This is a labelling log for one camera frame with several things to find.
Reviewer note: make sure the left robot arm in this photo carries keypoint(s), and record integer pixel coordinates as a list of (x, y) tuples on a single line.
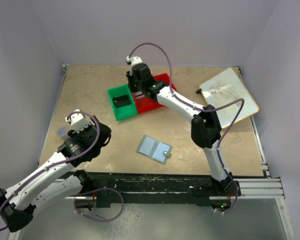
[(20, 203)]

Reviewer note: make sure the black card in green bin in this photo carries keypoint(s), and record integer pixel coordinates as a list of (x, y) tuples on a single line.
[(121, 101)]

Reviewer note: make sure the green plastic bin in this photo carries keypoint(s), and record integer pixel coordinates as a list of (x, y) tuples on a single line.
[(124, 112)]

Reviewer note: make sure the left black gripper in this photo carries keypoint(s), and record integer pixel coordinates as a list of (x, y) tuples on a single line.
[(71, 133)]

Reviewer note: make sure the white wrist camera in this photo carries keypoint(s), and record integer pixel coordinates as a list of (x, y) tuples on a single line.
[(78, 121), (133, 60)]

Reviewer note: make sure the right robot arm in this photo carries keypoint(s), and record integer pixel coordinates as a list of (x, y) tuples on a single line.
[(204, 121)]

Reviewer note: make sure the green card holder wallet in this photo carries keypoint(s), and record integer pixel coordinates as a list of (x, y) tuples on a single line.
[(154, 149)]

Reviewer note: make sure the right red plastic bin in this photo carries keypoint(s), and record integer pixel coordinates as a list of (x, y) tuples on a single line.
[(165, 80)]

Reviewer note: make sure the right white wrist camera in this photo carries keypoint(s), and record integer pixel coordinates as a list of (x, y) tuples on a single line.
[(133, 60)]

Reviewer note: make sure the white striped card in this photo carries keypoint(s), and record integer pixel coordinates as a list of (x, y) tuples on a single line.
[(139, 95)]

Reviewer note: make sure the whiteboard with wooden frame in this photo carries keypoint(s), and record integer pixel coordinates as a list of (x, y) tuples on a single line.
[(227, 87)]

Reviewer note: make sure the red plastic bin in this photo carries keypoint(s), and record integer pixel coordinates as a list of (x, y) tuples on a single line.
[(165, 80), (144, 105)]

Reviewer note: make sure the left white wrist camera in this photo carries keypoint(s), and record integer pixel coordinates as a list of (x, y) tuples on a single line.
[(78, 121)]

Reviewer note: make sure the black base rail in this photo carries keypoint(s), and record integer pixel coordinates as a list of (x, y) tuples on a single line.
[(136, 188)]

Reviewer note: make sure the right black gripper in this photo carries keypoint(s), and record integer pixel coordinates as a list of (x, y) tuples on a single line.
[(131, 81)]

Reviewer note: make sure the middle red plastic bin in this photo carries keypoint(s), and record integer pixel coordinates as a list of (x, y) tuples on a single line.
[(144, 105)]

